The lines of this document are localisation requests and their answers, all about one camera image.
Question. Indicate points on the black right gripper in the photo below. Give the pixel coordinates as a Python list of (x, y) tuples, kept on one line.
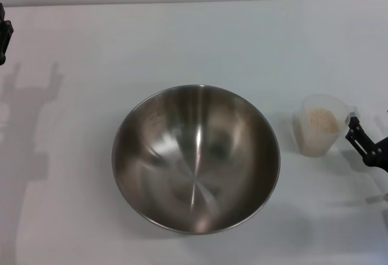
[(380, 157)]

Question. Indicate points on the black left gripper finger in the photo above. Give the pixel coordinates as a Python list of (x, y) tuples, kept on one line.
[(5, 37)]

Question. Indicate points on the clear plastic measuring cup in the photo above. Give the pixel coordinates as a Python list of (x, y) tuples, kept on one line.
[(342, 107)]

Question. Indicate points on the white rice grains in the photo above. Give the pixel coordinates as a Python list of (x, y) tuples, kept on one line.
[(318, 128)]

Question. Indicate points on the stainless steel mixing bowl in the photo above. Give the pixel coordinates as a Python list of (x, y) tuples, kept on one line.
[(194, 162)]

